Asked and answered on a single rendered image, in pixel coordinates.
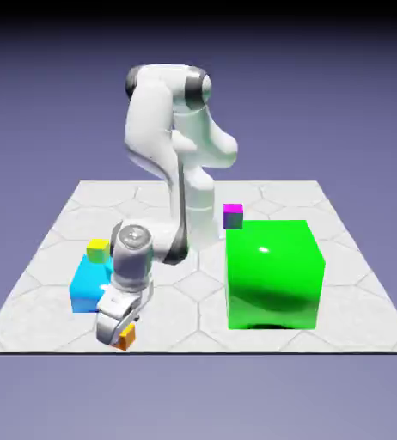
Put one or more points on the large cyan box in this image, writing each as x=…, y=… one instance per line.
x=88, y=288

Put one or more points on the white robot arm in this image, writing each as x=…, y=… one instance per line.
x=150, y=130

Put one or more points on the small yellow cube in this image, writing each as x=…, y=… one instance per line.
x=98, y=250

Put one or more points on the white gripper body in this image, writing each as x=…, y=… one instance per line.
x=116, y=302

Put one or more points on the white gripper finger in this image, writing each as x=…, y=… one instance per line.
x=107, y=330

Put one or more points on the small magenta cube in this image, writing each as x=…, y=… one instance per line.
x=233, y=216

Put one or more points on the small orange cube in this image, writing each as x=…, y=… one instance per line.
x=128, y=337

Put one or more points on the large green box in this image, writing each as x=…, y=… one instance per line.
x=274, y=275

